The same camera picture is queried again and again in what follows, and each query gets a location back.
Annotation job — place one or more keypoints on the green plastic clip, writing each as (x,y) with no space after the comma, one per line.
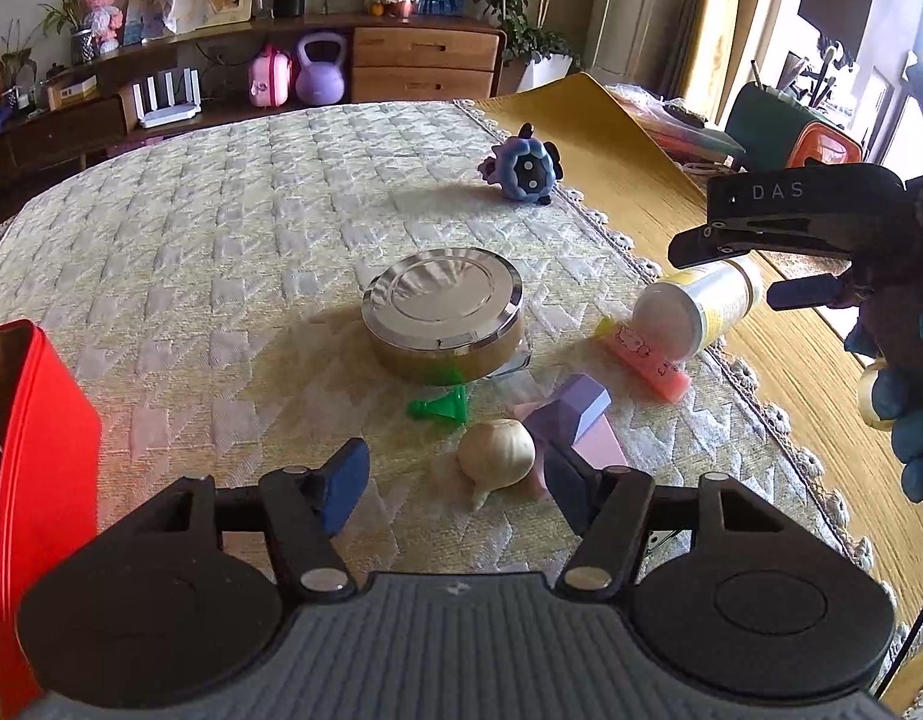
(450,406)

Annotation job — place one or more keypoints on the round silver metal tin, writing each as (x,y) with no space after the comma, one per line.
(439,292)

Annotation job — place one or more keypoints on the yellow curtain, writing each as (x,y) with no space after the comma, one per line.
(720,22)

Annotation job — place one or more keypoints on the potted plant in white pot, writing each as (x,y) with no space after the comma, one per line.
(521,22)

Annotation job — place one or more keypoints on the cream quilted mat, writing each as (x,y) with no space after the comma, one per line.
(206,240)

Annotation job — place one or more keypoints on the pink square block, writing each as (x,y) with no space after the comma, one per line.
(602,451)

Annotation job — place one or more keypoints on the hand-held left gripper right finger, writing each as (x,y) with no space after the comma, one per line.
(568,491)

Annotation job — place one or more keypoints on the purple kettlebell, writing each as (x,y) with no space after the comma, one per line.
(321,75)

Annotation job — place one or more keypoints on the dark green container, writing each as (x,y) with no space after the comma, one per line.
(761,124)

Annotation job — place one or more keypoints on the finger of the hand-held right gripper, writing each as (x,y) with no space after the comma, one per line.
(724,244)
(806,291)

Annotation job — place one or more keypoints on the garlic bulb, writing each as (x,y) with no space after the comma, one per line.
(495,454)

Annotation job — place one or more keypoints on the white router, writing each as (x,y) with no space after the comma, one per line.
(169,101)

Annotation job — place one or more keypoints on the red tin box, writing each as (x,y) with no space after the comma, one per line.
(49,465)

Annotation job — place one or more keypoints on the yellow and white bottle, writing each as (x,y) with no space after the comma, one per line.
(701,307)

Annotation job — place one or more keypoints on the stack of pink folders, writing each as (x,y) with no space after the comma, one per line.
(679,124)

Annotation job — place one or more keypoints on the small yellow box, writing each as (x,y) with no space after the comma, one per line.
(73,94)

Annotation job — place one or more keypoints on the purple faceted block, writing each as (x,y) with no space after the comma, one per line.
(574,403)

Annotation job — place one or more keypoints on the person's right hand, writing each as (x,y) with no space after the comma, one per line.
(908,397)

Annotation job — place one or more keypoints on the small plant in patterned pot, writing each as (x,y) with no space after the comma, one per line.
(75,34)

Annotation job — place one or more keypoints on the pink toy case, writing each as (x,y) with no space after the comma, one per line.
(272,79)

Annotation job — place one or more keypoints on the pink printed eraser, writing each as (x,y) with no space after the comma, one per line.
(656,376)

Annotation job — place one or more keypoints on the orange appliance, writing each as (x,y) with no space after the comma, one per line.
(821,144)

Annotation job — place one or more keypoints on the pink doll bouquet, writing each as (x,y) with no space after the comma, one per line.
(101,7)

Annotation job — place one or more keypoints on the blue plush toy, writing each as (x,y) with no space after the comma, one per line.
(525,169)

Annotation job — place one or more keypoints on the yellow woven mat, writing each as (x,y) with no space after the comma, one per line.
(656,165)

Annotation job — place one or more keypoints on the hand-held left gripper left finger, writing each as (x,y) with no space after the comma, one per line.
(345,486)

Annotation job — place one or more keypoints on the wooden media cabinet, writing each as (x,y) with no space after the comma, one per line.
(424,52)

